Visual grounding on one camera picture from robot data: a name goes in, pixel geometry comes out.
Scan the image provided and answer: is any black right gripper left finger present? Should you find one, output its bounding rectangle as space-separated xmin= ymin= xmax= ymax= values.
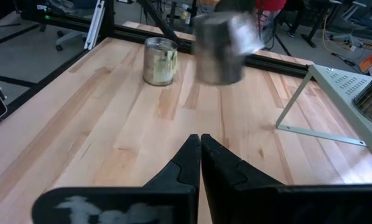
xmin=32 ymin=133 xmax=202 ymax=224

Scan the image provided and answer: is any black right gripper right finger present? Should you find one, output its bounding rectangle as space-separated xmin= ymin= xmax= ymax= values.
xmin=201 ymin=133 xmax=372 ymax=224

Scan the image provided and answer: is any tin candle holder white tag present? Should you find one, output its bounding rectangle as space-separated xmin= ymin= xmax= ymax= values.
xmin=192 ymin=11 xmax=265 ymax=86

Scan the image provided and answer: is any tin candle holder green label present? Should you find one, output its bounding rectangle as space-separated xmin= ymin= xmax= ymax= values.
xmin=142 ymin=37 xmax=179 ymax=87

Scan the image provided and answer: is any green perforated metal shelf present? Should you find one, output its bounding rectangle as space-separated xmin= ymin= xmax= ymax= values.
xmin=275 ymin=63 xmax=372 ymax=169

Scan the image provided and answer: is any person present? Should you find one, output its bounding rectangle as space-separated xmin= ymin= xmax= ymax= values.
xmin=254 ymin=0 xmax=288 ymax=43

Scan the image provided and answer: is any white aluminium profile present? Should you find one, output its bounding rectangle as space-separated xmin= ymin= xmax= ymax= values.
xmin=83 ymin=0 xmax=106 ymax=51

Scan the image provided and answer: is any white office chair base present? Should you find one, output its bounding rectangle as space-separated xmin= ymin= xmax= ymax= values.
xmin=55 ymin=29 xmax=88 ymax=52

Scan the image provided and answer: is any black aluminium frame rail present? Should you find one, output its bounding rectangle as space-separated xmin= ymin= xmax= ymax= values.
xmin=111 ymin=24 xmax=315 ymax=78
xmin=0 ymin=39 xmax=108 ymax=134

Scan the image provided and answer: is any black diagonal frame brace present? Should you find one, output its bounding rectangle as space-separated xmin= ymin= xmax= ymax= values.
xmin=137 ymin=0 xmax=182 ymax=43

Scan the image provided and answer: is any yellow floor cable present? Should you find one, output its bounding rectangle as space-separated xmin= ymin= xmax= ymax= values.
xmin=320 ymin=12 xmax=355 ymax=54

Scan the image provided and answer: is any black frame upright post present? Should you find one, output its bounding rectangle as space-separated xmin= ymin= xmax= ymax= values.
xmin=101 ymin=0 xmax=116 ymax=39

